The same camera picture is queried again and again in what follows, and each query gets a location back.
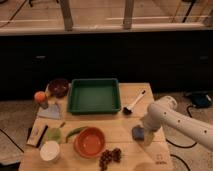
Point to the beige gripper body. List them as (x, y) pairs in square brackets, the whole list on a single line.
[(148, 137)]

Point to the blue sponge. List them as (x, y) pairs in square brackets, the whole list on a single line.
[(138, 133)]

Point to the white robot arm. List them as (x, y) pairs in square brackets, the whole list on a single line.
[(163, 111)]

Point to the green plastic tray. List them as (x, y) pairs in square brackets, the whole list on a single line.
[(94, 96)]

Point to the black white dish brush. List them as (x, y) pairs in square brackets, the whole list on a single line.
[(128, 109)]

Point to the bunch of dark grapes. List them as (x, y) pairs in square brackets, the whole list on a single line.
[(109, 156)]

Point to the orange bowl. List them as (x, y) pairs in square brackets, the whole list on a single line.
[(90, 142)]

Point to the dark blue floor device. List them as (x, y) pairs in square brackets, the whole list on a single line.
[(201, 100)]

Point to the green pear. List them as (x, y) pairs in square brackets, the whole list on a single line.
[(54, 134)]

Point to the light blue cloth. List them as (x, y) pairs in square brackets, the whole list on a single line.
[(52, 112)]

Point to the dark red bowl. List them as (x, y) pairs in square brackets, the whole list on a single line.
[(58, 87)]

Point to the white cup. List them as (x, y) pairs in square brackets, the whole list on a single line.
[(50, 151)]

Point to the black and beige eraser block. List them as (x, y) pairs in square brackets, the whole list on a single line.
[(36, 135)]

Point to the orange topped shaker bottle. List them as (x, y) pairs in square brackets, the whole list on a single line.
[(41, 98)]

